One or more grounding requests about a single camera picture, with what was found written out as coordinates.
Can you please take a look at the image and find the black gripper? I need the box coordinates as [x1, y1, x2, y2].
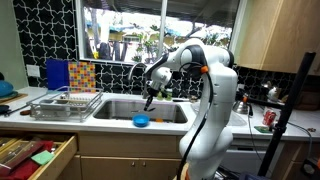
[143, 87, 160, 112]

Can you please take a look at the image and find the blue plastic bowl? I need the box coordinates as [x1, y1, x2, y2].
[131, 113, 151, 129]

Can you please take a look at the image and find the stainless steel sink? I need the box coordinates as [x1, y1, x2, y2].
[92, 98, 190, 125]

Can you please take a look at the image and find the green soap bottle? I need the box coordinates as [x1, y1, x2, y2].
[155, 87, 175, 102]

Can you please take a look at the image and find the curved steel faucet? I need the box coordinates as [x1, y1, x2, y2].
[127, 62, 150, 100]

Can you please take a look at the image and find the light wooden base cabinet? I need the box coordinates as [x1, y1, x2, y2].
[56, 130, 320, 180]

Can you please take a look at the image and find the colourful checkered tile board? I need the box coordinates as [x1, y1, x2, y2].
[67, 60, 97, 94]

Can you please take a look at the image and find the window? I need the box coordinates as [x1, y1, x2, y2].
[74, 0, 242, 66]

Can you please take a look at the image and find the silver metal pot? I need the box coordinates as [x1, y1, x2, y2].
[232, 97, 253, 116]

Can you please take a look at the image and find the blue cutting board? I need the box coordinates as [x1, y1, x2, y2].
[45, 58, 71, 91]

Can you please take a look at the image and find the open wooden drawer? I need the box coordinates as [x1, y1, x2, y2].
[0, 133, 79, 180]

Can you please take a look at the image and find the white dishwasher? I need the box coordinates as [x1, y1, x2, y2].
[218, 138, 269, 178]

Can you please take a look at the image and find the green sponge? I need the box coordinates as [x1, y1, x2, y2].
[30, 149, 56, 167]

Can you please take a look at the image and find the red soda can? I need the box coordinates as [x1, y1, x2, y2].
[262, 109, 278, 127]

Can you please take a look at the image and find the silver kettle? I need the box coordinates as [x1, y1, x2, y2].
[265, 81, 282, 103]

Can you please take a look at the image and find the wooden board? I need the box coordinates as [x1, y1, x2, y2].
[0, 92, 30, 105]

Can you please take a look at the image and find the black tripod pole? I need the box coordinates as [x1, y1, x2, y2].
[234, 51, 318, 178]

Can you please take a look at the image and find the red drawer liner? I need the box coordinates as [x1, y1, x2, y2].
[0, 139, 55, 180]

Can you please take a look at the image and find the blue kettle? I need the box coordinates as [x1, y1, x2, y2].
[0, 79, 15, 100]

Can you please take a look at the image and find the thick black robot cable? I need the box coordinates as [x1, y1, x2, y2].
[174, 61, 215, 180]

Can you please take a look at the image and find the metal wire dish rack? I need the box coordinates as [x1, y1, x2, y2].
[28, 85, 105, 123]

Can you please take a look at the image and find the white wall outlet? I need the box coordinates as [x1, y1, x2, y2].
[25, 64, 41, 79]

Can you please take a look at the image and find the wooden wall cabinet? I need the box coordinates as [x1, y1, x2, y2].
[232, 0, 320, 76]

